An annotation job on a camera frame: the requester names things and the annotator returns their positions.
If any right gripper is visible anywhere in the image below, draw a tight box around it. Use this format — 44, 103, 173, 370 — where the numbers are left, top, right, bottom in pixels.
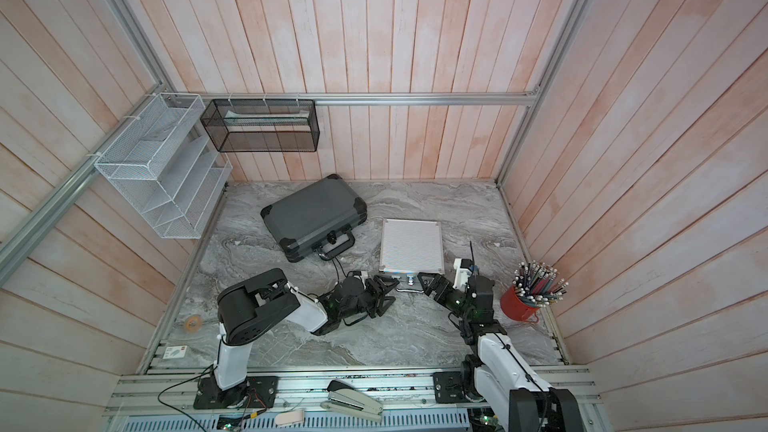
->
421, 272, 476, 323

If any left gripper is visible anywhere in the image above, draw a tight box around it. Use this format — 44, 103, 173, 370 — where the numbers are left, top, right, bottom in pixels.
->
340, 275, 401, 320

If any silver aluminium poker case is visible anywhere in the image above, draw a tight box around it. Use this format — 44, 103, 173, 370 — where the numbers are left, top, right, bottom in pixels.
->
379, 218, 444, 293

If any dark grey poker case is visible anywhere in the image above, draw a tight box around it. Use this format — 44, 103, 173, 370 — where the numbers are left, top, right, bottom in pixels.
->
260, 174, 368, 263

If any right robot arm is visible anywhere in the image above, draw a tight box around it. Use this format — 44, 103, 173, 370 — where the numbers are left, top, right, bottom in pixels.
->
418, 272, 584, 431

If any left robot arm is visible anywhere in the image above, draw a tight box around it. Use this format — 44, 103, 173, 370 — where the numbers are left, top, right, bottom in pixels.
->
213, 268, 399, 391

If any bundle of pencils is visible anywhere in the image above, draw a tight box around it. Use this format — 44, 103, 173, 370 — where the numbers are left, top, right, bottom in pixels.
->
513, 261, 569, 308

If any grey stapler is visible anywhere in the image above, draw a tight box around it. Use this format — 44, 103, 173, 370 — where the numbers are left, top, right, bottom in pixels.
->
320, 380, 383, 422

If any pink eraser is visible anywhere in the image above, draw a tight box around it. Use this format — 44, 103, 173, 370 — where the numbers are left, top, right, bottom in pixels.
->
274, 409, 305, 427

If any tape roll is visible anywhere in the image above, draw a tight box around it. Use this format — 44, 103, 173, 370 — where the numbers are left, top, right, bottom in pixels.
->
183, 314, 204, 334

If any black mesh basket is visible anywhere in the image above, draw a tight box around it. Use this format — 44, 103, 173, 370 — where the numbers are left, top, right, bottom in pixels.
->
201, 98, 320, 153

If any white label card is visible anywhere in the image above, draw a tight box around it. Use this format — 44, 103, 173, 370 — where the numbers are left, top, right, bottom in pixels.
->
163, 345, 187, 360

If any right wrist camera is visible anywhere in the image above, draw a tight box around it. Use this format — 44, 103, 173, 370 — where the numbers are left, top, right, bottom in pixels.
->
453, 258, 474, 292

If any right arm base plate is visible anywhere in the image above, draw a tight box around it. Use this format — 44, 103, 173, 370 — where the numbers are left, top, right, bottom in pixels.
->
432, 371, 479, 404

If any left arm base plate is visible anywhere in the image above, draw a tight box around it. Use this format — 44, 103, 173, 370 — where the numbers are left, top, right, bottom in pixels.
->
193, 375, 279, 410

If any white wire mesh shelf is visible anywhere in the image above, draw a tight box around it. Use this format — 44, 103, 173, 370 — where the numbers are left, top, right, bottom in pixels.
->
95, 93, 232, 240

